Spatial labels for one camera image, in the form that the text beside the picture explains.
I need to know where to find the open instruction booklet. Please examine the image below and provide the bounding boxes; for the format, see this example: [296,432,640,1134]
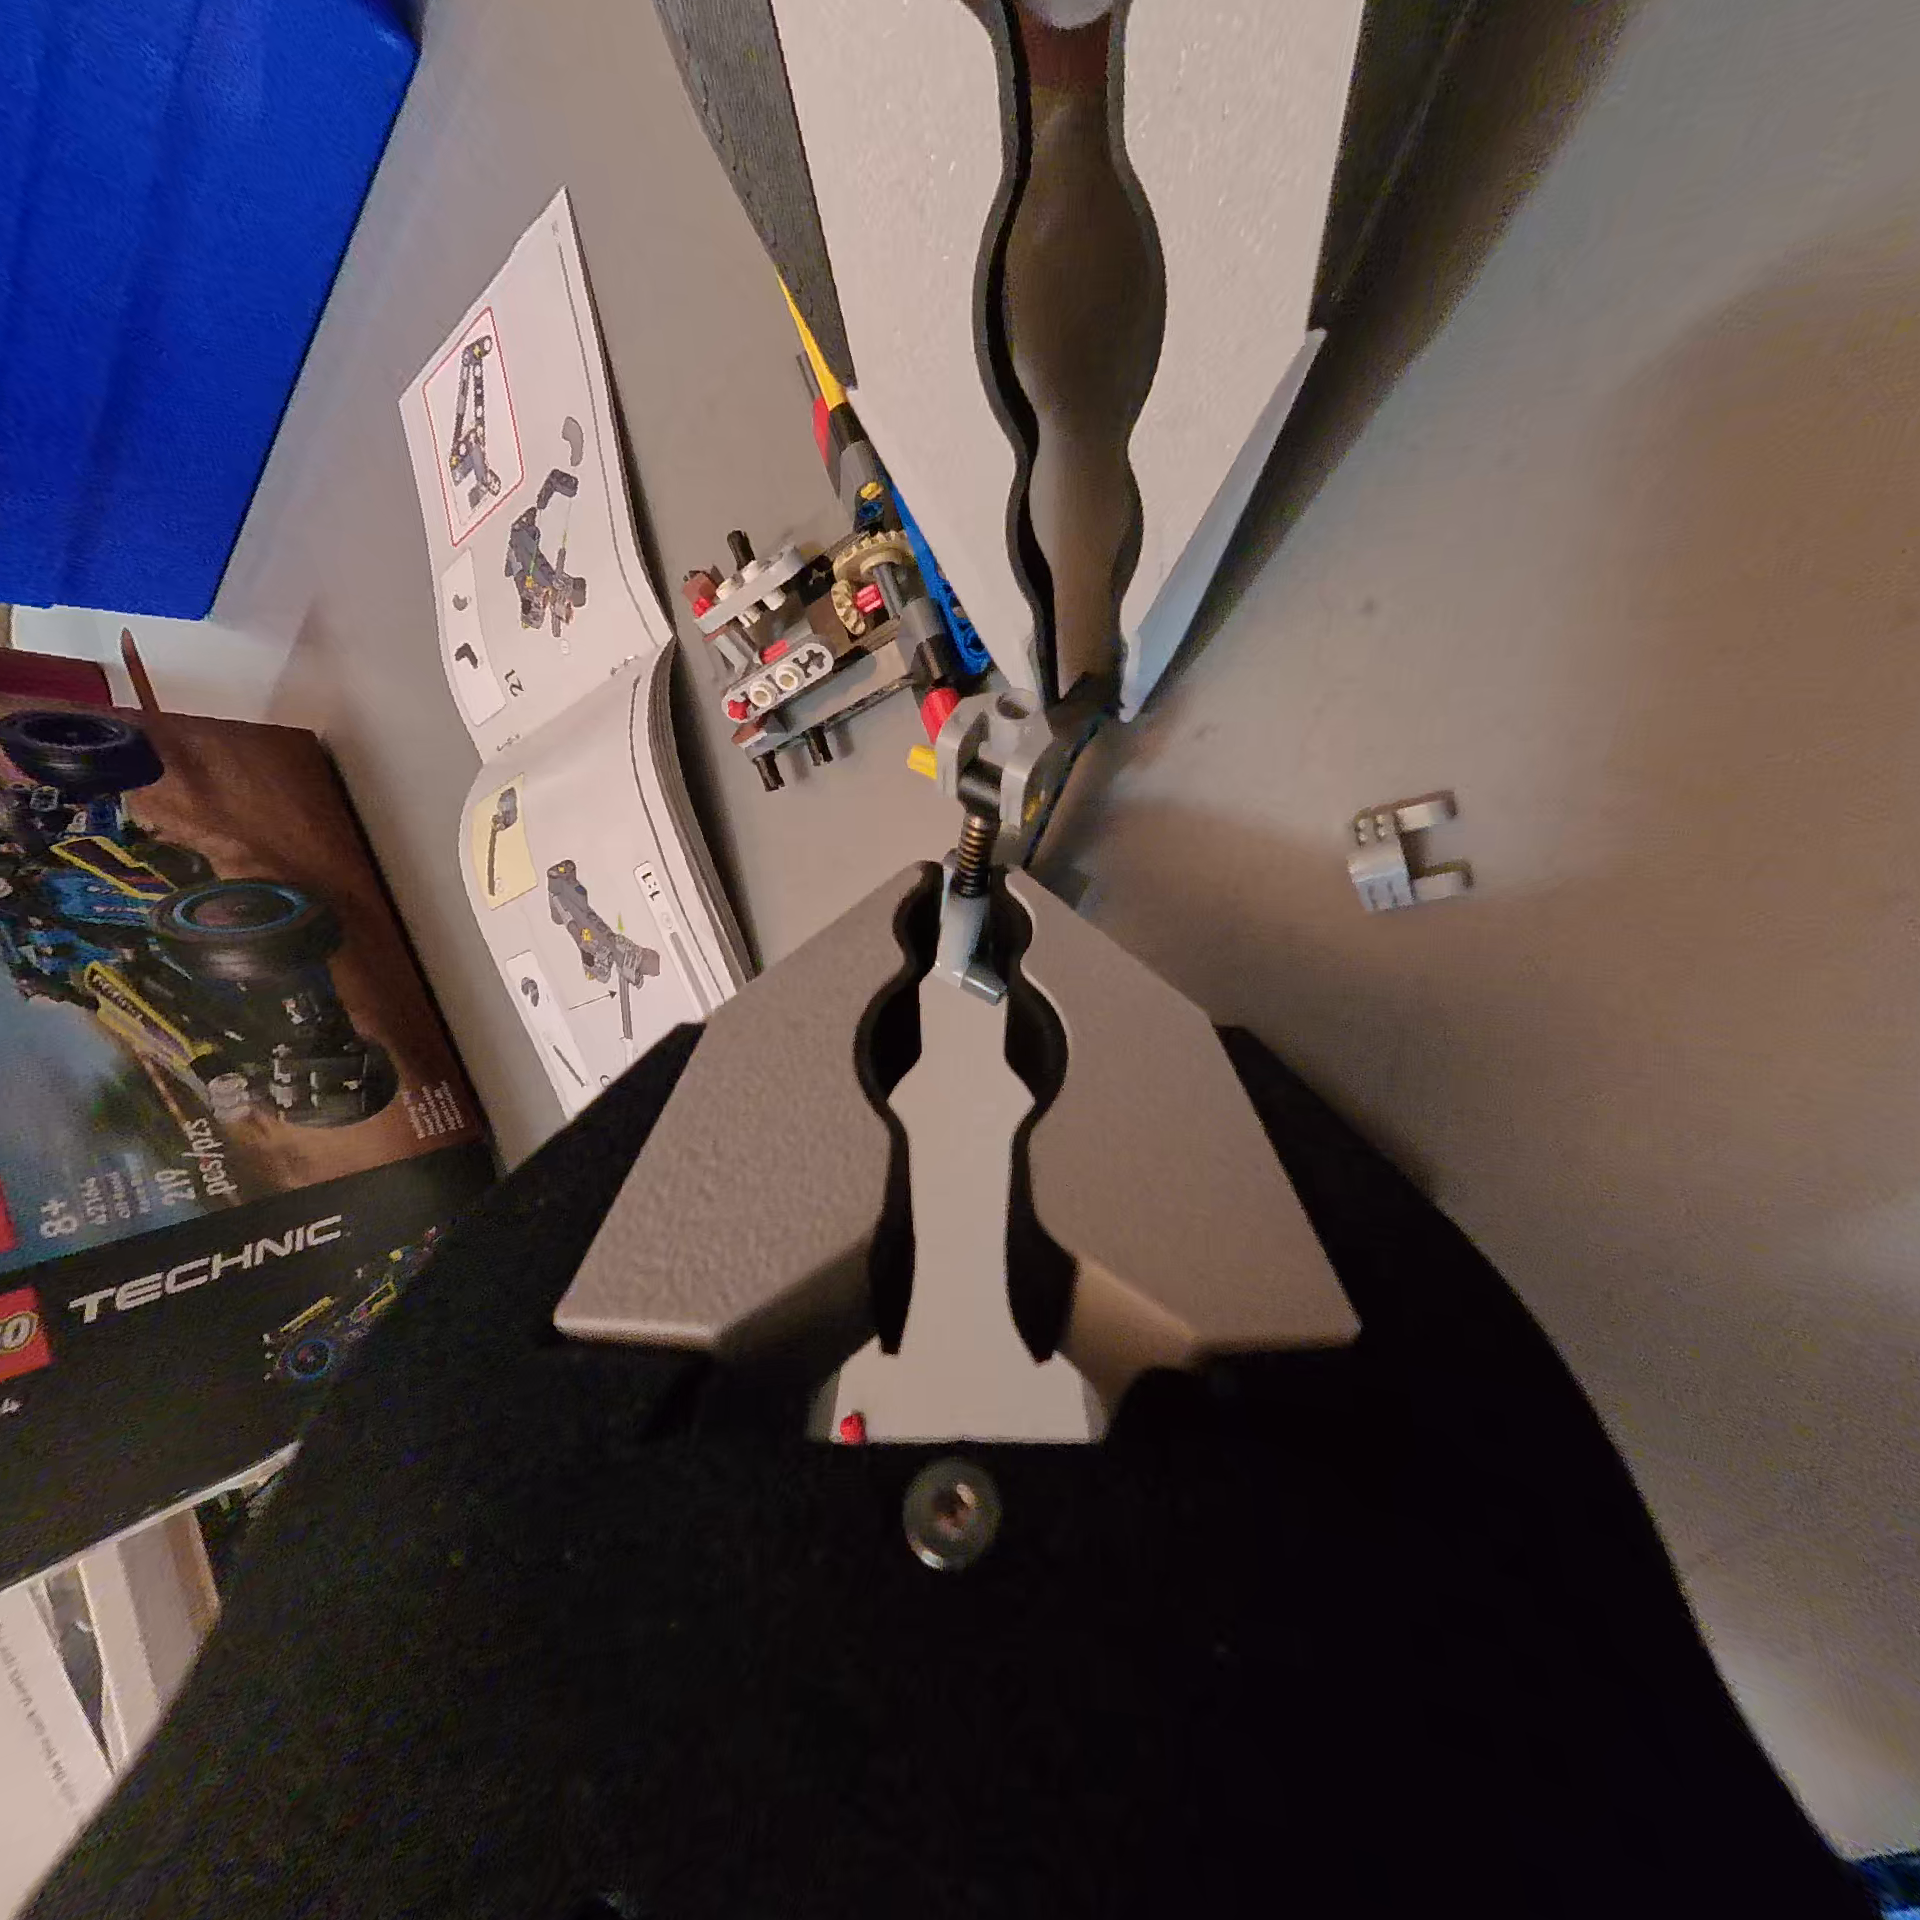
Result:
[397,186,755,1120]

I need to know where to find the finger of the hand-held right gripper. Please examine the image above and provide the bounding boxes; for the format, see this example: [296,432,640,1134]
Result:
[1066,0,1367,725]
[767,0,1061,686]

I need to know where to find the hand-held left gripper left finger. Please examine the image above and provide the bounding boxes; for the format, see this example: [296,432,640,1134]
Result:
[551,858,946,1374]

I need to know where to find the lego set box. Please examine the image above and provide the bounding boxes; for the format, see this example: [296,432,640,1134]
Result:
[0,602,504,1593]

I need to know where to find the lego chassis assembly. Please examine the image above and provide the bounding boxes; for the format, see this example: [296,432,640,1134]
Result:
[681,276,998,793]

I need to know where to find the small grey lego bracket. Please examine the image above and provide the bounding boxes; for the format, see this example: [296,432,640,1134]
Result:
[1345,788,1464,913]

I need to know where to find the white cardboard box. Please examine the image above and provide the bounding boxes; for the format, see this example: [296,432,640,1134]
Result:
[0,1505,225,1870]

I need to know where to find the grey lego shock absorber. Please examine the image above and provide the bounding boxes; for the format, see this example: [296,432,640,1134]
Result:
[902,680,1120,1008]

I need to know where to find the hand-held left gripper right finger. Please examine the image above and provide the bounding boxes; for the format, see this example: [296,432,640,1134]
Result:
[1006,865,1363,1374]

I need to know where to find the blue storage bin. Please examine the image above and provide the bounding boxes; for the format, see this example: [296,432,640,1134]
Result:
[0,0,422,624]

